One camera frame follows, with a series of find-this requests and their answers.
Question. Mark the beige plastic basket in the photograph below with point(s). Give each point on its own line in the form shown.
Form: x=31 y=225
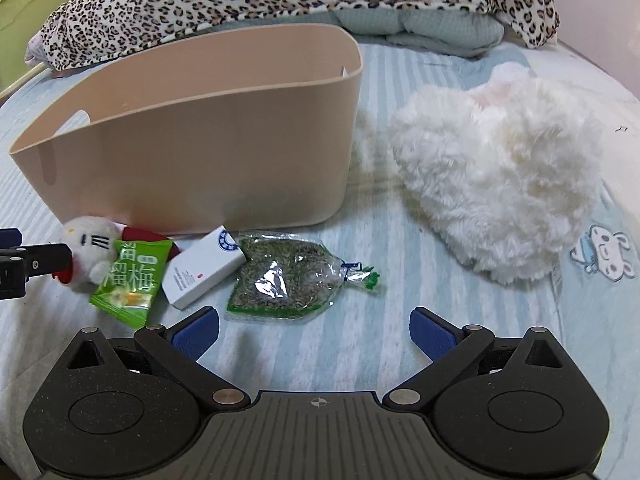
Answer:
x=200 y=160

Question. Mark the light green wooden cabinet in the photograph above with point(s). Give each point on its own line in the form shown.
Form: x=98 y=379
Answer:
x=25 y=15

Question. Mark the white fluffy plush toy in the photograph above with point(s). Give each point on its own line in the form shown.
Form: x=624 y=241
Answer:
x=500 y=175

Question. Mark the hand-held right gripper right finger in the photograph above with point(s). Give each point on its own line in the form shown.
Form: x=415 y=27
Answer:
x=432 y=335

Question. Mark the small white cardboard box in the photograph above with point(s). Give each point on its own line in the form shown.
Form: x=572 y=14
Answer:
x=200 y=270

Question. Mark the white plush cat toy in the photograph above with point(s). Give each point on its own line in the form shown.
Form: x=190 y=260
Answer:
x=90 y=245

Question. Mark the clear bag of dried herbs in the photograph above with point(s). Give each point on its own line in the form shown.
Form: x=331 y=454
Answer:
x=280 y=275

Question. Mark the green snack packet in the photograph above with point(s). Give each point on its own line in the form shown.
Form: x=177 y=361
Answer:
x=130 y=280

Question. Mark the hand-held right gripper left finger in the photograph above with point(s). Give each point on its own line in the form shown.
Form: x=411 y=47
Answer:
x=197 y=335

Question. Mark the grey-green folded quilt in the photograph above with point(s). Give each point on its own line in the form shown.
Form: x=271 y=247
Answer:
x=440 y=30

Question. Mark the striped cartoon bed sheet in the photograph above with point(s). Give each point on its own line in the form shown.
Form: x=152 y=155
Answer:
x=400 y=285

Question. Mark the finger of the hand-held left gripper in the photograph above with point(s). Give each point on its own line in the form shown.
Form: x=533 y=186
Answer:
x=42 y=257

